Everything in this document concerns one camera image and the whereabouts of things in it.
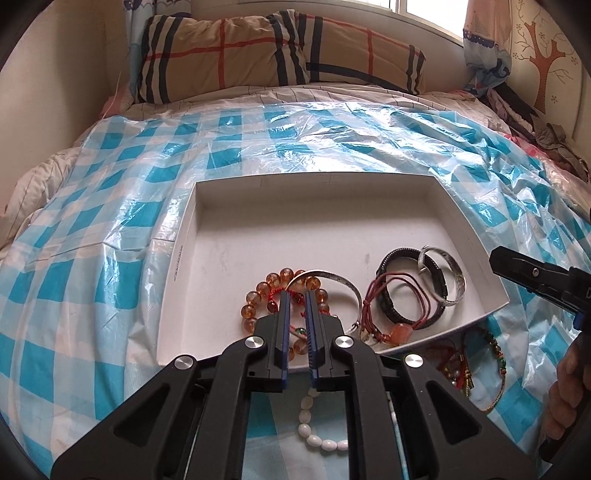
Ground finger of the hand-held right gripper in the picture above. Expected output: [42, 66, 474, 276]
[489, 247, 579, 319]

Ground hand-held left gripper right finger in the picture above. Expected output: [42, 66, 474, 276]
[305, 288, 549, 480]

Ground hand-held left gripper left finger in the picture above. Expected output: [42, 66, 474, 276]
[51, 291, 293, 480]

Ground red string green bead bracelet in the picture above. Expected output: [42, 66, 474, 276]
[270, 286, 308, 337]

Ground amber bead bracelet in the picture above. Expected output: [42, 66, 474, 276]
[239, 267, 331, 361]

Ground thin silver bangle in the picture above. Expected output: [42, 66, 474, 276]
[288, 269, 364, 335]

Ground engraved wide silver bangle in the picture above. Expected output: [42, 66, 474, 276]
[418, 244, 465, 308]

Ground white cardboard box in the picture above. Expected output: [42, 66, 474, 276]
[157, 173, 511, 367]

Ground black leather bracelet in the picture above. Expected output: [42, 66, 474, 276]
[375, 248, 445, 329]

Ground red cord bracelet orange stone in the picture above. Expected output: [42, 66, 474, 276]
[361, 271, 432, 348]

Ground person's right hand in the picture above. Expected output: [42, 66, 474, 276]
[547, 340, 586, 441]

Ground pile of clothes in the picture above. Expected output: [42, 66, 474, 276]
[480, 85, 591, 182]

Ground blue checkered plastic sheet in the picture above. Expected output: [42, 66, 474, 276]
[0, 102, 591, 480]

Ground cream panel with tree print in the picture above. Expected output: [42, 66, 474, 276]
[503, 0, 585, 144]

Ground patterned curtain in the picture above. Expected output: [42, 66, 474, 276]
[462, 0, 513, 93]
[122, 0, 195, 62]

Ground plaid pillow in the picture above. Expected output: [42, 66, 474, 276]
[137, 15, 309, 104]
[268, 11, 426, 95]

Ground window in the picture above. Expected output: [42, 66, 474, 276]
[332, 0, 467, 47]

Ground pink cloth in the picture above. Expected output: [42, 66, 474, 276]
[99, 88, 139, 121]

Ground white bead bracelet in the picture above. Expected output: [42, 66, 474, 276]
[297, 387, 350, 455]

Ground green gold braided bracelet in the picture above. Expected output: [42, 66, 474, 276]
[478, 330, 509, 414]

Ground red tassel bracelet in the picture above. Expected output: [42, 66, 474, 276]
[425, 342, 476, 400]

